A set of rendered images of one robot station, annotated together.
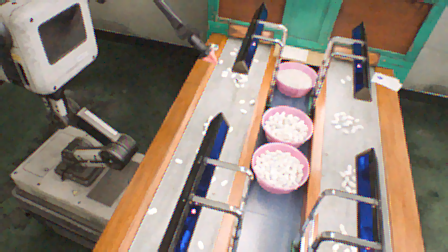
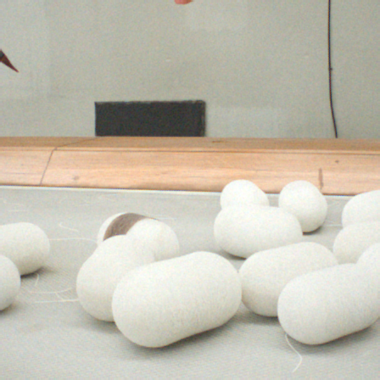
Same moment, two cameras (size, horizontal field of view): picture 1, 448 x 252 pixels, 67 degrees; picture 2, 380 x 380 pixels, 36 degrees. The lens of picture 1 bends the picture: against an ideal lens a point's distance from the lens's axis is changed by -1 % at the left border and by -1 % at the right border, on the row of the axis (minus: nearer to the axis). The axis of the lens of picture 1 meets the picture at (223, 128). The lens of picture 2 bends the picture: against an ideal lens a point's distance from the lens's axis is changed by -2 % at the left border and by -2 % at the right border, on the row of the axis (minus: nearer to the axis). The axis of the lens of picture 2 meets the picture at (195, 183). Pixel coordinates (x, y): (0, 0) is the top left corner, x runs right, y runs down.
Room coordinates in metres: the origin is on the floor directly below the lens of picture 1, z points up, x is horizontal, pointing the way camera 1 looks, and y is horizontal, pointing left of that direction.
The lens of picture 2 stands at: (1.65, -0.24, 0.81)
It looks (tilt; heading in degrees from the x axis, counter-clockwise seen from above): 9 degrees down; 96
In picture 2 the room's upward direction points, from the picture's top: 1 degrees counter-clockwise
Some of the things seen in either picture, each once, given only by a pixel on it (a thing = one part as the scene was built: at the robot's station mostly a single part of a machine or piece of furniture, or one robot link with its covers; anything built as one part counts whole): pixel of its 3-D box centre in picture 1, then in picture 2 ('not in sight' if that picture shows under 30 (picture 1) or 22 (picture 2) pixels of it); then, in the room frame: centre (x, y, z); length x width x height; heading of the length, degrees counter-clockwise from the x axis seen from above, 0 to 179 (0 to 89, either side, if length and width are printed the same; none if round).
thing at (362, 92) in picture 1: (362, 56); not in sight; (1.50, -0.64, 1.08); 0.62 x 0.08 x 0.07; 171
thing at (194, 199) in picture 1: (216, 218); not in sight; (0.62, -0.01, 0.90); 0.20 x 0.19 x 0.45; 171
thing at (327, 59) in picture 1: (335, 81); not in sight; (1.51, -0.56, 0.90); 0.20 x 0.19 x 0.45; 171
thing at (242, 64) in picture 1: (252, 34); not in sight; (1.59, -0.09, 1.08); 0.62 x 0.08 x 0.07; 171
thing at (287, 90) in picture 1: (294, 80); not in sight; (1.71, -0.40, 0.72); 0.27 x 0.27 x 0.10
